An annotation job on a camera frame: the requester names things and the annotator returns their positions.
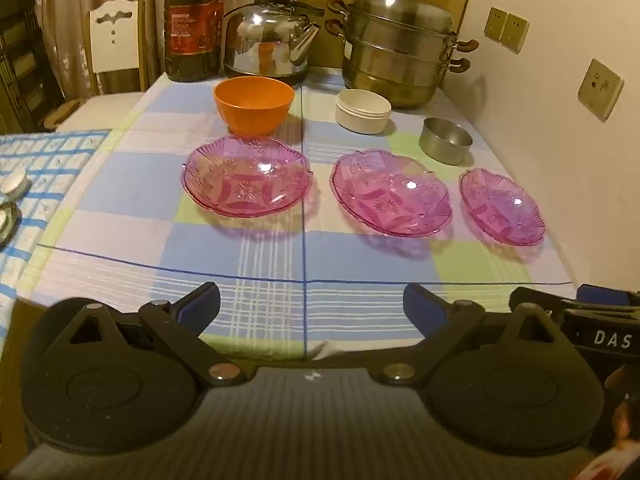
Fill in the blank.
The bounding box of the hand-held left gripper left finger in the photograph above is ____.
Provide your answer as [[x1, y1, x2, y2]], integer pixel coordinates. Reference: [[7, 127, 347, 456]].
[[65, 282, 248, 388]]

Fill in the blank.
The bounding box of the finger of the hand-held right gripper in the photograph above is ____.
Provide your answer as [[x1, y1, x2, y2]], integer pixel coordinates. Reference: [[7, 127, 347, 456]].
[[509, 286, 568, 313], [575, 284, 640, 309]]

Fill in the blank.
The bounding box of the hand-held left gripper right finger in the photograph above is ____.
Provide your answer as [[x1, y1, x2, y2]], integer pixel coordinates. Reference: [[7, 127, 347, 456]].
[[380, 282, 560, 388]]

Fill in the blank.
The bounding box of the pink transparent plate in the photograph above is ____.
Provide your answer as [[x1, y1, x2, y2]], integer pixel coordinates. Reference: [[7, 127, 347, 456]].
[[459, 168, 546, 247], [330, 148, 454, 237], [181, 135, 313, 218]]

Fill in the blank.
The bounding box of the stainless steel bowl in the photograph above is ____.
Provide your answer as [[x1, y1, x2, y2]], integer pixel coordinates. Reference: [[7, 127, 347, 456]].
[[419, 117, 474, 166]]

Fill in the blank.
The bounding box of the white ribbed bowl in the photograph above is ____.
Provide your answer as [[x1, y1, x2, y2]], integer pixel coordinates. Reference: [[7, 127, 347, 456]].
[[335, 89, 392, 135]]

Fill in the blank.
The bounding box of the orange plastic bowl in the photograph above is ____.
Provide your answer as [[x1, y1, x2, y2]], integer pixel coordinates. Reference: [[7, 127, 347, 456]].
[[213, 76, 296, 136]]

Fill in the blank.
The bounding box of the checked pastel tablecloth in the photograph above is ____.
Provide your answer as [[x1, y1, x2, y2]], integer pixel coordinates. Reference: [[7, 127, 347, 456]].
[[35, 67, 578, 361]]

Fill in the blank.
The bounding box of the blue patterned cloth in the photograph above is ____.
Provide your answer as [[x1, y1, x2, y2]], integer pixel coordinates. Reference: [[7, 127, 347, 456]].
[[0, 130, 112, 321]]

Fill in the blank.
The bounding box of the glass jar lid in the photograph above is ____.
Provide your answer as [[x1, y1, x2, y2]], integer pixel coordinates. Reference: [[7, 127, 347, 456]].
[[0, 200, 23, 248]]

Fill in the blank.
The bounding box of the white jar cap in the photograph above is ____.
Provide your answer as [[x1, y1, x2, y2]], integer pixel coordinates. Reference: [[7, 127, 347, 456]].
[[0, 167, 29, 196]]

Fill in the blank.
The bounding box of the tan wooden object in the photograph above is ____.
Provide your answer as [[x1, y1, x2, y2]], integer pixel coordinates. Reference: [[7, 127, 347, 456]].
[[42, 100, 83, 131]]

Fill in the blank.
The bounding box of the stainless steel steamer pot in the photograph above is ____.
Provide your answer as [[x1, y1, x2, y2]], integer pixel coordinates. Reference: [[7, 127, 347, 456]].
[[326, 0, 480, 110]]

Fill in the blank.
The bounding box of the stainless steel kettle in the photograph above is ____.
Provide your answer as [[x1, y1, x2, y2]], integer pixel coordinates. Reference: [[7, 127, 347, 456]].
[[222, 0, 325, 86]]

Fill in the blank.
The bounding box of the white wooden chair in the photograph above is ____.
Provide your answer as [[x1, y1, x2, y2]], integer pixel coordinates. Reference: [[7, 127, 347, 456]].
[[55, 0, 147, 133]]

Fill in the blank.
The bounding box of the cooking oil bottle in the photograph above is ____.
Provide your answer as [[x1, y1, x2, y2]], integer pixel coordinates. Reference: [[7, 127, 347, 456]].
[[164, 0, 226, 82]]

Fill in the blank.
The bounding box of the dark storage rack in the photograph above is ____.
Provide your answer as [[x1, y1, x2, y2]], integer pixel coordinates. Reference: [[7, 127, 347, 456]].
[[0, 0, 66, 133]]

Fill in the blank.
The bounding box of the beige wall socket plate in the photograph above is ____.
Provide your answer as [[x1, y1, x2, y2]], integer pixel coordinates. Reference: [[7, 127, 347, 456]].
[[577, 58, 625, 122]]

